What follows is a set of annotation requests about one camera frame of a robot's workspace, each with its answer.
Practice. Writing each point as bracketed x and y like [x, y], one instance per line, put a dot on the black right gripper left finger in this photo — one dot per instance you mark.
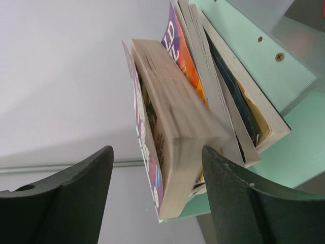
[66, 207]

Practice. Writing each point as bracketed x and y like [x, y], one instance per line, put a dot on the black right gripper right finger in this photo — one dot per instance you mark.
[248, 208]

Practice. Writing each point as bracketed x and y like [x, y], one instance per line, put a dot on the dark blue paperback book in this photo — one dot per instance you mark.
[272, 126]

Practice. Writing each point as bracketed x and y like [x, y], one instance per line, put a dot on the purple paperback book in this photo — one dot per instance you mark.
[172, 123]

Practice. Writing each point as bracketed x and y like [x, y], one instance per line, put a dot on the Roald Dahl Charlie book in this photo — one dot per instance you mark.
[175, 44]

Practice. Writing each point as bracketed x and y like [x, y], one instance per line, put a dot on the dark brown Edward Tulane book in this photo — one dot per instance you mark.
[239, 148]

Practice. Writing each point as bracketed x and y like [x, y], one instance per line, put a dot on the mint green wooden cube shelf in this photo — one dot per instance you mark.
[286, 59]

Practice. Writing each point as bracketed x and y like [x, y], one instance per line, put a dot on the aluminium left frame post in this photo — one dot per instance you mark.
[61, 166]

